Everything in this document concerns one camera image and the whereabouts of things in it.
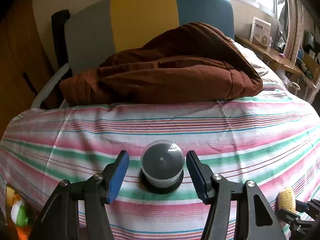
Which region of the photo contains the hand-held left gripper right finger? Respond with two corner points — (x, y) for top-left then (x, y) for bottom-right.
(186, 150), (287, 240)

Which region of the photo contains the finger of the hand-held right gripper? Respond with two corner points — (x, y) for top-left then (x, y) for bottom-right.
(296, 199), (320, 217)
(276, 206), (313, 233)

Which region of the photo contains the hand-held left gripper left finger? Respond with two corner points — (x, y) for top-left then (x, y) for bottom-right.
(30, 150), (130, 240)

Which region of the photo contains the striped bed sheet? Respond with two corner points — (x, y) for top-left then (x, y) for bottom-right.
(0, 82), (320, 240)

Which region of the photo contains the colourful plush toy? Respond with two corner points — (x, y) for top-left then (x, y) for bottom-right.
(5, 184), (33, 240)

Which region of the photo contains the brown quilt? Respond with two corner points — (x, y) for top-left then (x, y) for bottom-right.
(59, 22), (263, 107)

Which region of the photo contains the grey white duvet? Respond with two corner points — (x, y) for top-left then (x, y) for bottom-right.
(232, 41), (287, 90)

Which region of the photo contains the wooden wardrobe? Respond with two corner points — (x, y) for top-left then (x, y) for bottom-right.
(0, 0), (60, 135)

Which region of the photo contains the wooden shelf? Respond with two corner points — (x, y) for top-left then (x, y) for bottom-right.
(235, 35), (304, 77)

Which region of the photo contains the white cardboard box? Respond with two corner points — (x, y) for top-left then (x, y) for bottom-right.
(250, 16), (272, 47)

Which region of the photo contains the grey yellow blue headboard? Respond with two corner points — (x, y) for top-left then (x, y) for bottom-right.
(64, 0), (235, 75)

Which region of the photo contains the silvery curtain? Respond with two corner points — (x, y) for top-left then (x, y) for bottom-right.
(276, 0), (304, 63)

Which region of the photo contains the white bed rail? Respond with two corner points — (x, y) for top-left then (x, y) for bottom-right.
(30, 62), (70, 109)

